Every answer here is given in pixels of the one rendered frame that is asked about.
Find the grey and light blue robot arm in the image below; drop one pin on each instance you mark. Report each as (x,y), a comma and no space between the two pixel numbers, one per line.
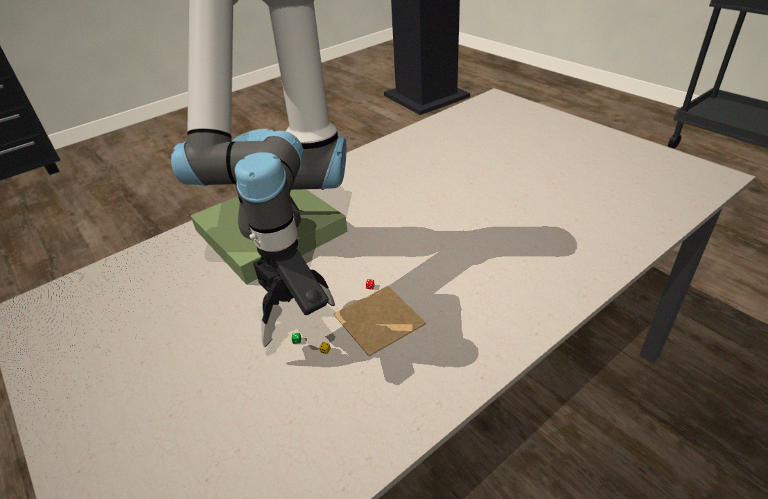
(265,165)

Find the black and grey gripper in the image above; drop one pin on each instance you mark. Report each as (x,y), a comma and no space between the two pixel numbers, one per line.
(270,280)

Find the tan flat mat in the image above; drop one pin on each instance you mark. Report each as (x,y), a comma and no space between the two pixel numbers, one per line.
(379,320)

